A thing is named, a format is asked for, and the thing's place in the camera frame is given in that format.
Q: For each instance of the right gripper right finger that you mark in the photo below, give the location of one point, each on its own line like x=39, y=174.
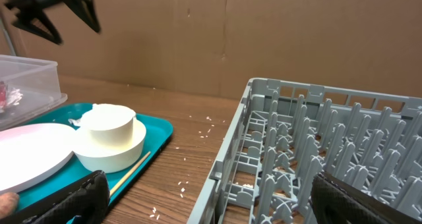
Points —
x=334, y=201

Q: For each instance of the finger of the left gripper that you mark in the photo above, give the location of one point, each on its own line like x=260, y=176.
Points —
x=36, y=22
x=84, y=9

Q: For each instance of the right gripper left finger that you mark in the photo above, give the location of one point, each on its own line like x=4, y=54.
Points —
x=84, y=201

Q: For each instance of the white cup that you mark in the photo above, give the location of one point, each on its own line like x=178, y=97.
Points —
x=109, y=125

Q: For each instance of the white paper napkin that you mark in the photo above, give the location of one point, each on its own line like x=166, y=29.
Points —
x=13, y=97

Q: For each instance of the red sauce packet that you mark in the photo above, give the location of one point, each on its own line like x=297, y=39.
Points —
x=3, y=95

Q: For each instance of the clear plastic waste bin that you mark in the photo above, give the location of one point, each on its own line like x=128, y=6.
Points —
x=37, y=80

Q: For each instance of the grey dishwasher rack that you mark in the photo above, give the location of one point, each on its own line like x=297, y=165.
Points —
x=284, y=133

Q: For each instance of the pale green bowl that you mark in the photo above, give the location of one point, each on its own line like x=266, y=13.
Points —
x=95, y=155

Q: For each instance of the wooden chopstick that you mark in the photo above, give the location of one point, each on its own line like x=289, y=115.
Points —
x=128, y=174

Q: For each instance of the large white dinner plate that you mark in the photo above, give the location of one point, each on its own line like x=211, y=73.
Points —
x=32, y=153

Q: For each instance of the teal serving tray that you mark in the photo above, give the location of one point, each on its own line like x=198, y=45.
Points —
x=158, y=134

